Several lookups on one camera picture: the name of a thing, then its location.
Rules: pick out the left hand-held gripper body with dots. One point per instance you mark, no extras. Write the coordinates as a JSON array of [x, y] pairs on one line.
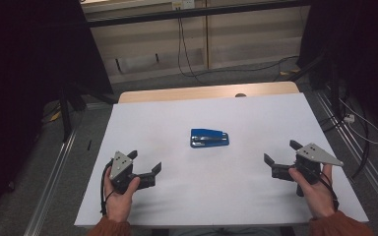
[[120, 167]]

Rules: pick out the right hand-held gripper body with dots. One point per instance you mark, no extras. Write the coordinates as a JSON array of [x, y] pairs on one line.
[[311, 157]]

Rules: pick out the blue stapler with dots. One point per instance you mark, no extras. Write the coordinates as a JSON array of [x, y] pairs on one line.
[[209, 138]]

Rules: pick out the person's left hand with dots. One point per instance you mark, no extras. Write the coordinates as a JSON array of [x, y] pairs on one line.
[[119, 205]]

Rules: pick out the person's right hand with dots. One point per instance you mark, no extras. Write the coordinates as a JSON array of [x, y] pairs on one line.
[[315, 196]]

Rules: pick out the white table mat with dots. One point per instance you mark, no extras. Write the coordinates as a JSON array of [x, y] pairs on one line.
[[193, 196]]

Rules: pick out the black metal stand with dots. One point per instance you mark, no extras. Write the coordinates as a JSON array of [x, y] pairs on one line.
[[334, 85], [66, 111]]

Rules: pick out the yellow floor tape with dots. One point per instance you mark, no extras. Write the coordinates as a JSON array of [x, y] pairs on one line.
[[288, 72], [55, 116]]

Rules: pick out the beige wooden cabinet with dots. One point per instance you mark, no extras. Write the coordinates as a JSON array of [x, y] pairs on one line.
[[242, 42]]

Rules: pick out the black curtain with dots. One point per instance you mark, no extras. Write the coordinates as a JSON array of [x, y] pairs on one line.
[[29, 65], [357, 39]]

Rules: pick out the aluminium floor rail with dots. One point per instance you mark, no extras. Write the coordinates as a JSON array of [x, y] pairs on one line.
[[374, 170], [50, 187]]

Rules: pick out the white wall socket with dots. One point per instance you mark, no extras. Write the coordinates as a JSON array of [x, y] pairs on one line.
[[183, 4]]

